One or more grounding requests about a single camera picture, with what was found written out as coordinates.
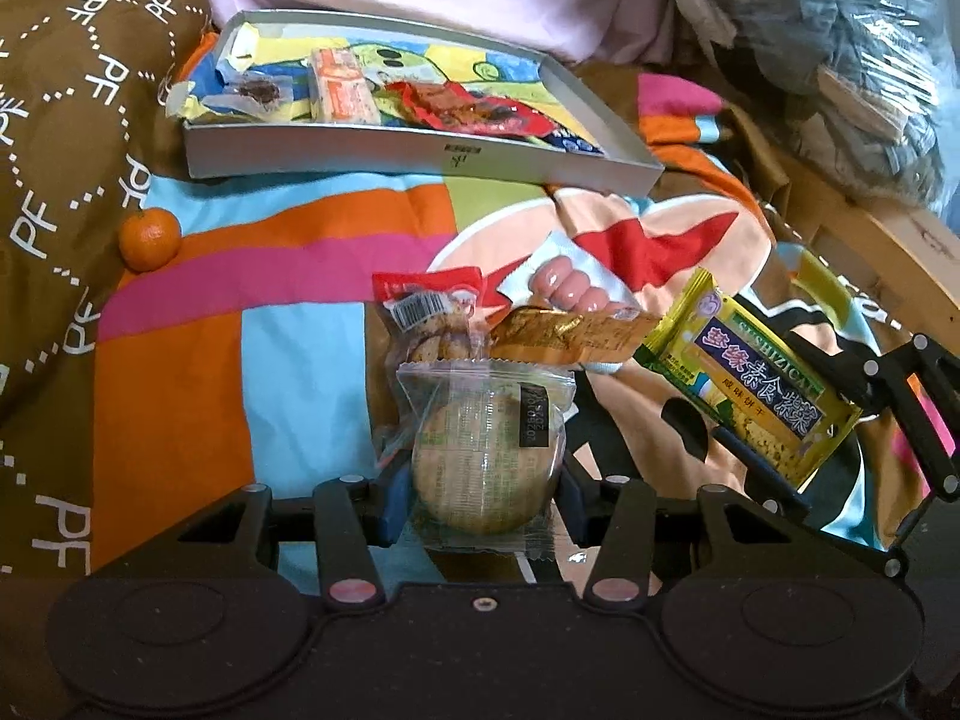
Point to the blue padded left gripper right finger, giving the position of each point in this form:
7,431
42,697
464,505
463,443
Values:
618,518

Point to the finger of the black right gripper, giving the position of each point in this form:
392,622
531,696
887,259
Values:
763,483

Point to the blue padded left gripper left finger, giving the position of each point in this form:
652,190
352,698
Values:
353,514

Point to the yellow green snack packet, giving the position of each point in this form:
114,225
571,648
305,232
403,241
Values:
748,380

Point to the round cake clear wrapper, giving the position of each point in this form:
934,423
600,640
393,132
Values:
486,440

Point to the golden brown snack packet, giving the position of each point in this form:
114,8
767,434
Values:
553,338

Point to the nut snack red-top bag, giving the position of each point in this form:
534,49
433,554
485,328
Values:
432,317

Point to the pink sausage white packet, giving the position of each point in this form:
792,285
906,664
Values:
560,275

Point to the blue stick snack packet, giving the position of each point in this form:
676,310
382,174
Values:
569,142

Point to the red spicy strip packet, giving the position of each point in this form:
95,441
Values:
449,107

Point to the orange white wafer snack bar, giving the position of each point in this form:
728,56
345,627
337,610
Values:
339,91

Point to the dark candy clear wrapper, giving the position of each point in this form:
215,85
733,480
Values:
255,95

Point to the colourful cartoon bedspread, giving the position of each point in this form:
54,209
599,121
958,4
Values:
258,354

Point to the clear bag of clothes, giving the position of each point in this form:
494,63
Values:
865,89

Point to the small orange tangerine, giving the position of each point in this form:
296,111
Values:
149,239

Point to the grey shallow box tray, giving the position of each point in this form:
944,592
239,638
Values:
222,150

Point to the brown PF patterned quilt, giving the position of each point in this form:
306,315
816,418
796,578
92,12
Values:
84,131

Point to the wooden bed frame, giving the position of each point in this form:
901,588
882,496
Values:
903,260

